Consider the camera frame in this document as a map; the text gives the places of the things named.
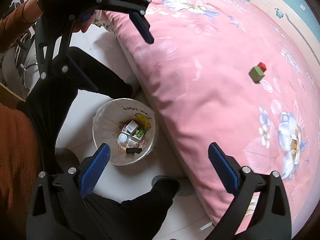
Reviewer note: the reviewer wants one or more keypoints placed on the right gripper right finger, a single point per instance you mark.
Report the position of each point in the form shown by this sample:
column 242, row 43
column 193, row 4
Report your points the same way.
column 271, row 218

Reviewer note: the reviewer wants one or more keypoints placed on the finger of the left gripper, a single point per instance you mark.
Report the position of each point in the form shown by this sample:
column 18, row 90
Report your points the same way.
column 136, row 10
column 52, row 42

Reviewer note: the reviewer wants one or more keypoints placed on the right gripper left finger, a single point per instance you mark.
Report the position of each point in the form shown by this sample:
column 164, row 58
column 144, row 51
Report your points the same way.
column 58, row 207

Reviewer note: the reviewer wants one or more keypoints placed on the black cylinder roll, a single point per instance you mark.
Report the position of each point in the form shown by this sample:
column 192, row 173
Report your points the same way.
column 133, row 150

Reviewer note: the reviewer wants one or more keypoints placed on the white medicine box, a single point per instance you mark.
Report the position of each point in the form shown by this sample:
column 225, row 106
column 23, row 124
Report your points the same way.
column 130, row 128

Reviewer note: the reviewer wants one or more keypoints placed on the dark green wooden block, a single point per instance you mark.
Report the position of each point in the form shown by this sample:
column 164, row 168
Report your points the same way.
column 256, row 74

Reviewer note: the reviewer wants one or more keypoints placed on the red wooden block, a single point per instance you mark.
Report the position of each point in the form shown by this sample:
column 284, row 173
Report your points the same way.
column 262, row 66

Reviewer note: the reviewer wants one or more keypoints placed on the light green toy brick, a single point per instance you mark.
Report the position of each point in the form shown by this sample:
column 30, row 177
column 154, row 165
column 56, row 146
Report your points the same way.
column 139, row 134

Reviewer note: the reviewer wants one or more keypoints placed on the white round trash bin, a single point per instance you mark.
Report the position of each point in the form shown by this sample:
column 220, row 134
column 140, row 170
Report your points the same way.
column 108, row 122

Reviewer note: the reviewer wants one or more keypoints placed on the person left hand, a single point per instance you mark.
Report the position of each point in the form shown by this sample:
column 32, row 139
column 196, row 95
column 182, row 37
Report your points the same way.
column 82, row 24

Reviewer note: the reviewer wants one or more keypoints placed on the orange sweater sleeve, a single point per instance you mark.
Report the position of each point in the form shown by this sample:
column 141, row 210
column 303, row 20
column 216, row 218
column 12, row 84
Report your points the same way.
column 19, row 148

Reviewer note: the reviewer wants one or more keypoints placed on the pink floral bed duvet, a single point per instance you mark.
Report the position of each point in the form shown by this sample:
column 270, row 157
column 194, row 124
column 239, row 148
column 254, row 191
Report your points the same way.
column 196, row 77

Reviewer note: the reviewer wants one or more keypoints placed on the white bed headboard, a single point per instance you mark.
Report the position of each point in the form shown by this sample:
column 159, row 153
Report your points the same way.
column 294, row 26

